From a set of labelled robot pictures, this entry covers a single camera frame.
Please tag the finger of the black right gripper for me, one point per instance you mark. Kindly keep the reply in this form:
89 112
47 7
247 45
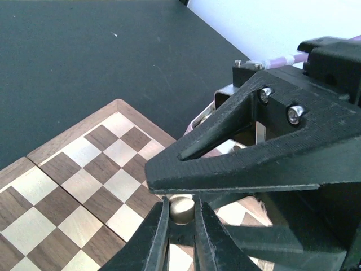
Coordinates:
298 239
317 141

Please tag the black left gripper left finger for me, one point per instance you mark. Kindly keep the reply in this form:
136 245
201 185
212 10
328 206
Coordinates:
148 248

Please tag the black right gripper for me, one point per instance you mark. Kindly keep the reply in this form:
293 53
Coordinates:
330 60

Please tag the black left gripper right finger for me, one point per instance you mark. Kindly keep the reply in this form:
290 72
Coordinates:
214 248

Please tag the light chess pawn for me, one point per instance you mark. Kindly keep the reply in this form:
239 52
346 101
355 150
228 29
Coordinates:
182 210

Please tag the wooden chess board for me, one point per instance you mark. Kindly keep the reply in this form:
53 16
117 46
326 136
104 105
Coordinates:
74 202

